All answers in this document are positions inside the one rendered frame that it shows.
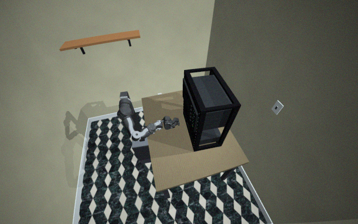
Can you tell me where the black server rack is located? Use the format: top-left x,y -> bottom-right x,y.
183,67 -> 241,152

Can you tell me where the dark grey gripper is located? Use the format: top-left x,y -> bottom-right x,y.
162,116 -> 179,130

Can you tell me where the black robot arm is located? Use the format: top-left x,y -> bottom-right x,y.
117,96 -> 163,142

